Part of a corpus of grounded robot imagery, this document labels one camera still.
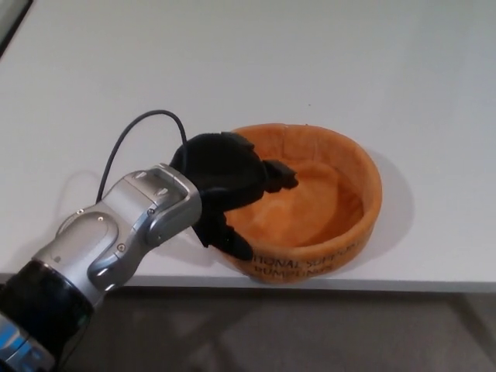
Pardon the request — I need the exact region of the orange plush plate with lettering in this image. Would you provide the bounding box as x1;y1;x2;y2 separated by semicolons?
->
222;122;384;286

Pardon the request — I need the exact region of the grey panel with black edge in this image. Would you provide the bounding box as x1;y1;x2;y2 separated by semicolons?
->
0;0;33;57

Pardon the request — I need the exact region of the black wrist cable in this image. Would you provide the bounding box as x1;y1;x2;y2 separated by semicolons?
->
96;111;191;205

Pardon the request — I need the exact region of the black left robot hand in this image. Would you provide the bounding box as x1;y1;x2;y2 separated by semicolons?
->
170;131;299;261

